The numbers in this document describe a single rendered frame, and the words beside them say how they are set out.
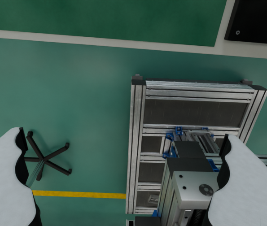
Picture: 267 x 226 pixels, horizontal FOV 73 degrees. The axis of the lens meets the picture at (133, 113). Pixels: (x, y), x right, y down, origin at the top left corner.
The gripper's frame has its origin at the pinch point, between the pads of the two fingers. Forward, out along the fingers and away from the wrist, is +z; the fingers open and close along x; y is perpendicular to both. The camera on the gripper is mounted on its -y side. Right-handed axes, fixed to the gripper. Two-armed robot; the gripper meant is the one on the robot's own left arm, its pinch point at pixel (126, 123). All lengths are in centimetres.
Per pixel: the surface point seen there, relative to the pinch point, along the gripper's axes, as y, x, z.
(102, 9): -7.4, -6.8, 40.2
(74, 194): 160, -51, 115
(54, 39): 0.1, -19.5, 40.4
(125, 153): 103, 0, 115
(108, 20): -5.0, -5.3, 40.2
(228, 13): -8.0, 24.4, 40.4
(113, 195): 160, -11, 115
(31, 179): 106, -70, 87
